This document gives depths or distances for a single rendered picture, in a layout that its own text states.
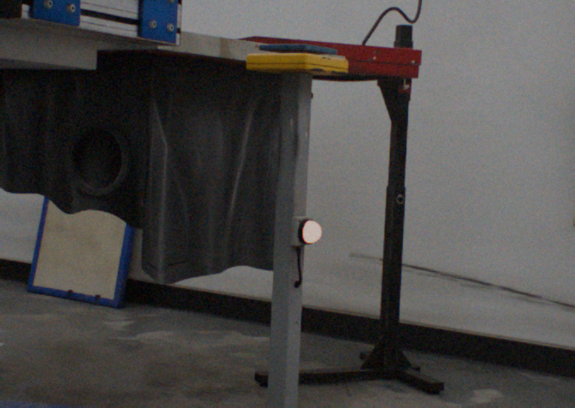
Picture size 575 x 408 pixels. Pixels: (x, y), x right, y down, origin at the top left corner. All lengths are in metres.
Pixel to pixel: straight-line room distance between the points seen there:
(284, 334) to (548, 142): 2.21
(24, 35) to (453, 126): 2.78
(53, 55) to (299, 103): 0.49
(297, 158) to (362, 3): 2.54
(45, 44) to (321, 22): 2.98
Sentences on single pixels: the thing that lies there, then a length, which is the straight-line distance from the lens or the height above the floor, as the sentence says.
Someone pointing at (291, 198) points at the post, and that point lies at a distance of 1.86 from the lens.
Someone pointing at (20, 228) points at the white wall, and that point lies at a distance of 5.69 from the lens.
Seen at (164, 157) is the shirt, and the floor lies 0.76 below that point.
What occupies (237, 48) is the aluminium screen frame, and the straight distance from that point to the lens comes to 2.03.
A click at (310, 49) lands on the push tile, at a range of 1.83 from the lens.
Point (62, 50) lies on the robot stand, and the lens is 1.58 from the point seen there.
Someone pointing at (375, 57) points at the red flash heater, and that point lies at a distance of 3.36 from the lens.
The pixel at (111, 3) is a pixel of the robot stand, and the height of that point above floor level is 0.99.
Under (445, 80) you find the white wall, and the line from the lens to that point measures 4.13.
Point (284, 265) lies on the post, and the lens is 1.87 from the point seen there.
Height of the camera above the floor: 0.81
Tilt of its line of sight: 3 degrees down
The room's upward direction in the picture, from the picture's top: 3 degrees clockwise
